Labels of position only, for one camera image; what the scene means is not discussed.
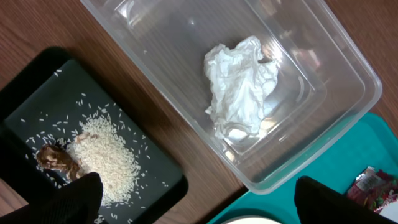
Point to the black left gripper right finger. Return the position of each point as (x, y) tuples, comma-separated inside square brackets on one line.
[(319, 204)]

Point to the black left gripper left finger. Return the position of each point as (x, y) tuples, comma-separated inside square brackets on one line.
[(77, 202)]

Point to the red snack wrapper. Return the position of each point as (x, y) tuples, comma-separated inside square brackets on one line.
[(373, 189)]

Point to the large pink plate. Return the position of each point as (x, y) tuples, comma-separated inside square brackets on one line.
[(250, 220)]

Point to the white tissue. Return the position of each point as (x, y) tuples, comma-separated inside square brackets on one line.
[(240, 84)]

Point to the black waste tray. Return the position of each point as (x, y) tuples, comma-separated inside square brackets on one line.
[(26, 177)]

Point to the brown food scrap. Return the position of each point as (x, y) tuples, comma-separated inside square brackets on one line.
[(54, 157)]

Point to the pile of white rice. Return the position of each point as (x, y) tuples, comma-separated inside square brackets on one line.
[(102, 155)]

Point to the teal plastic tray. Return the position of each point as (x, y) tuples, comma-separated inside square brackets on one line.
[(370, 142)]

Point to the clear plastic bin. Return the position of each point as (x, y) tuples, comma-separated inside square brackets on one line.
[(324, 87)]

